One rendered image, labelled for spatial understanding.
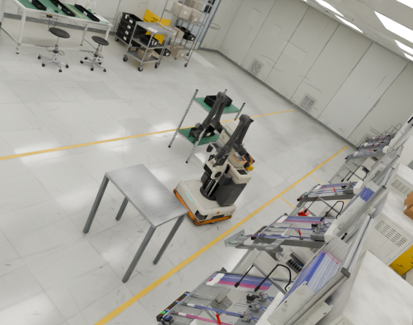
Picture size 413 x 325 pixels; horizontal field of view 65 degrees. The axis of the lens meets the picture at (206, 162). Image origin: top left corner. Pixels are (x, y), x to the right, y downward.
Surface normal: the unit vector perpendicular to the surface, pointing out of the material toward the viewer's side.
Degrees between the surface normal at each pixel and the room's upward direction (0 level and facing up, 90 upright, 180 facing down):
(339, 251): 90
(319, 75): 90
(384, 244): 90
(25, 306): 0
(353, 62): 90
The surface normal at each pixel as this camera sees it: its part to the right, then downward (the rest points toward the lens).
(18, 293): 0.44, -0.76
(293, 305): -0.55, 0.18
